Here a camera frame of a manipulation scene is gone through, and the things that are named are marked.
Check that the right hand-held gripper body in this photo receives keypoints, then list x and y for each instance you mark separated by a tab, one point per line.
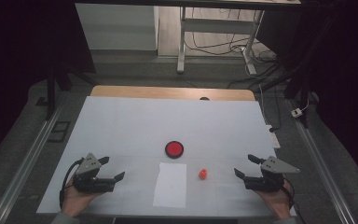
268	180

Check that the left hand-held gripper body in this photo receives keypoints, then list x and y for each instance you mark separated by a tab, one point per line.
88	180

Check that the small red ball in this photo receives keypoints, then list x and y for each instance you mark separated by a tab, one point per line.
203	174

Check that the round red ink pad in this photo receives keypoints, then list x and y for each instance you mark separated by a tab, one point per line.
174	149

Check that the person's right hand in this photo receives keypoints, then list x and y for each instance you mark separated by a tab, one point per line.
275	200

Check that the person's left hand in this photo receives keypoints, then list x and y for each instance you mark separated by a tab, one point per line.
77	199

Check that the white power strip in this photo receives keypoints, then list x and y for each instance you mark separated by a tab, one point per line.
273	138

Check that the large white table cover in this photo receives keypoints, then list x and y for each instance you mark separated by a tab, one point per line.
136	124

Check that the white paper sheet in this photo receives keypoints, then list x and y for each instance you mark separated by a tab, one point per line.
171	186

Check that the small white adapter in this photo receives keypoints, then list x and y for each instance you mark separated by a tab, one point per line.
296	112

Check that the small dark knob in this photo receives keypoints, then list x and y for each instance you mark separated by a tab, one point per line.
204	98

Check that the black metal stand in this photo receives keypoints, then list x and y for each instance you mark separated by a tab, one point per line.
51	93
304	90

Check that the white metal stand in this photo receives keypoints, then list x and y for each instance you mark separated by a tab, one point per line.
217	53

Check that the dark curtain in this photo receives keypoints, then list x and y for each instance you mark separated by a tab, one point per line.
348	77
12	62

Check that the white cabinet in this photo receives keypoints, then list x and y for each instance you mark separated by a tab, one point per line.
118	28

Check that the white-legged desk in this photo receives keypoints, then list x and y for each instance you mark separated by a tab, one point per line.
217	25

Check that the aluminium floor rail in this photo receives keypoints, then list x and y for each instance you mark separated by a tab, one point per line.
323	174
21	174

